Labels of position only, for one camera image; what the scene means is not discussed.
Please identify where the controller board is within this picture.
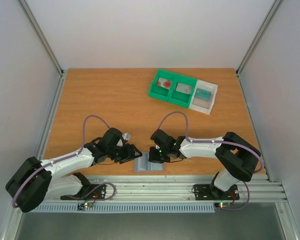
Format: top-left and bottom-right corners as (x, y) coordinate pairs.
(77, 202), (94, 211)
(214, 201), (233, 209)

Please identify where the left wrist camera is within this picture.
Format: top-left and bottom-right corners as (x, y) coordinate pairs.
(117, 132), (131, 147)

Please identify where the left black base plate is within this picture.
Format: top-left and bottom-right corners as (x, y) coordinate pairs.
(60, 184), (106, 201)

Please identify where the teal card in bin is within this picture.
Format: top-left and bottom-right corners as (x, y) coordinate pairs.
(194, 88), (212, 101)

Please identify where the white plastic bin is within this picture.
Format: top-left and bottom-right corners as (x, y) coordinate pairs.
(188, 80), (218, 115)

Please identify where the grey card in bin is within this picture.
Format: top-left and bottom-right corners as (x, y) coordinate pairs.
(175, 83), (192, 95)

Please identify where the right controller board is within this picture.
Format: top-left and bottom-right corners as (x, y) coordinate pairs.
(214, 201), (233, 209)

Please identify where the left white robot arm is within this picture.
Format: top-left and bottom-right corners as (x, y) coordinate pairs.
(5, 127), (142, 213)

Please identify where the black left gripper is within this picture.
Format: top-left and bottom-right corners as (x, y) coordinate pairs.
(108, 143), (143, 164)

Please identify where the left aluminium frame post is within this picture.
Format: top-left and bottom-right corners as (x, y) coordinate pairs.
(18, 0), (64, 76)

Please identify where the grey slotted cable duct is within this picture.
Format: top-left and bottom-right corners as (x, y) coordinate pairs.
(32, 202), (215, 214)

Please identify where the aluminium frame post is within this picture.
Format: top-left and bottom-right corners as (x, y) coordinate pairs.
(235, 0), (283, 76)
(18, 0), (64, 76)

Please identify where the aluminium front rail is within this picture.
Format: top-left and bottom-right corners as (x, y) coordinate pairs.
(12, 174), (288, 204)

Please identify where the left controller board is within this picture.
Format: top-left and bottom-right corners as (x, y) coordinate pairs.
(77, 202), (94, 211)

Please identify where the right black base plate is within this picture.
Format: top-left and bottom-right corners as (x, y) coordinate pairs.
(191, 184), (240, 201)

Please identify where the green two-compartment bin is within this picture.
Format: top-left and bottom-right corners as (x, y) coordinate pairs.
(148, 69), (197, 108)

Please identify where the right aluminium frame post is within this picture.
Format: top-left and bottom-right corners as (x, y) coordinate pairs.
(235, 0), (283, 76)

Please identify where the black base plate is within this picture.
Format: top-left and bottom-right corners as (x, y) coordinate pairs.
(60, 184), (106, 201)
(191, 184), (240, 201)

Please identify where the red circle card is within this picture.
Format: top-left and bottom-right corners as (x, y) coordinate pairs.
(156, 77), (172, 90)

